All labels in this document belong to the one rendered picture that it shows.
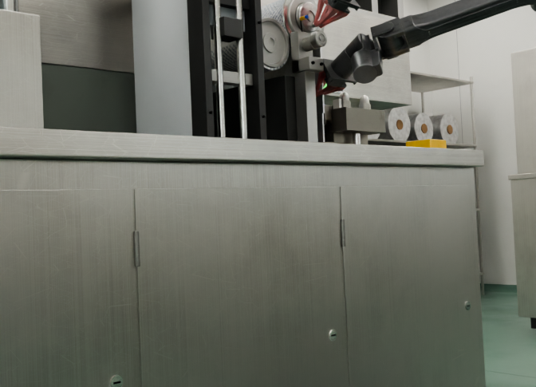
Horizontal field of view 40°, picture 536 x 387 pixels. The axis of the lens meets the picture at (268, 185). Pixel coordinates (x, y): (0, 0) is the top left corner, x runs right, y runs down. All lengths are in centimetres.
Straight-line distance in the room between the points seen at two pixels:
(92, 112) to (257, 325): 76
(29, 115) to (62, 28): 43
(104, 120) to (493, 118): 520
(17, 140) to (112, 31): 89
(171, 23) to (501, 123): 521
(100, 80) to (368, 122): 70
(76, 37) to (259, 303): 85
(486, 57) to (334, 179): 540
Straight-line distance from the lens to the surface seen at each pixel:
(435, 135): 632
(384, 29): 179
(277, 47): 180
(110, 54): 190
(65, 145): 109
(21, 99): 147
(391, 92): 266
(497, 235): 671
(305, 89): 178
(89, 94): 185
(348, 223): 152
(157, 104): 172
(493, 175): 671
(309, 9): 188
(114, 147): 113
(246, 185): 132
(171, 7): 171
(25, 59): 149
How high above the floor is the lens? 77
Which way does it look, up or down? 2 degrees up
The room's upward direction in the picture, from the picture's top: 3 degrees counter-clockwise
